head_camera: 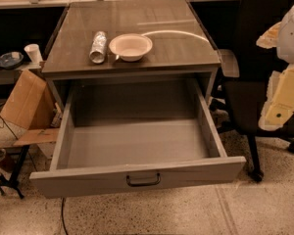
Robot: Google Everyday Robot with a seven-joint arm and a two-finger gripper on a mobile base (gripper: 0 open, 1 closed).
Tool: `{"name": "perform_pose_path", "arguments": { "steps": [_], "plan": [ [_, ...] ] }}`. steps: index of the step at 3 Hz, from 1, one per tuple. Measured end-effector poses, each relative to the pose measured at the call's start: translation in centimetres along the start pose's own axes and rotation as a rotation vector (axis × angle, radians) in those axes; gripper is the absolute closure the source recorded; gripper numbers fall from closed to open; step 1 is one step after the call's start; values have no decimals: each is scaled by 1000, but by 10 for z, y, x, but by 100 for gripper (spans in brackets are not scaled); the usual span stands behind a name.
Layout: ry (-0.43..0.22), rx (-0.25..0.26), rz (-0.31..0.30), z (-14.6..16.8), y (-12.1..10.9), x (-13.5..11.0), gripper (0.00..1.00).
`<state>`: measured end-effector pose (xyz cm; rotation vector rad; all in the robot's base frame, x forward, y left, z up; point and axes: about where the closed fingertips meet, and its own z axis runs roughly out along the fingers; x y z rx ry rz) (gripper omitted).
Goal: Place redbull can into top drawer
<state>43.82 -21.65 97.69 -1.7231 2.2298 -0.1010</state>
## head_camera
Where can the black office chair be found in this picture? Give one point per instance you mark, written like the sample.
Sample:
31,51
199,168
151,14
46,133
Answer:
246,69

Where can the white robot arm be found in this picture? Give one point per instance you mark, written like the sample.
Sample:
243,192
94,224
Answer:
285,40

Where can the black metal stand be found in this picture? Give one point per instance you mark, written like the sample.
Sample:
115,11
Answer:
10,173

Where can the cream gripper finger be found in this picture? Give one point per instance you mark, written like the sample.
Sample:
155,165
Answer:
269,38
279,106

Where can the low side shelf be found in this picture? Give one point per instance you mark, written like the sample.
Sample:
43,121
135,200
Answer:
11,76

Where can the dark blue plate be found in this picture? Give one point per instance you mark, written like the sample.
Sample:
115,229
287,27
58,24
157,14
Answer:
11,60

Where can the silver redbull can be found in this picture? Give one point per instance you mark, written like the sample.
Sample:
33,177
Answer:
98,49

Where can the brown cardboard box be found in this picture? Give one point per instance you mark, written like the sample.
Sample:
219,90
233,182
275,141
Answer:
31,106

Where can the white paper bowl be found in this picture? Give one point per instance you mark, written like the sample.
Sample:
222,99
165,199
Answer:
131,47

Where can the white paper cup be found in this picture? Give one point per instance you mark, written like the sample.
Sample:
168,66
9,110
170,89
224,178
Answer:
33,52

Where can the black drawer handle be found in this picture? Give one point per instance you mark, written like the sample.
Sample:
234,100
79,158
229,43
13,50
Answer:
143,181

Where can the grey open top drawer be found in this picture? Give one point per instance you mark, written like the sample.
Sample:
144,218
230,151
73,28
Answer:
113,130

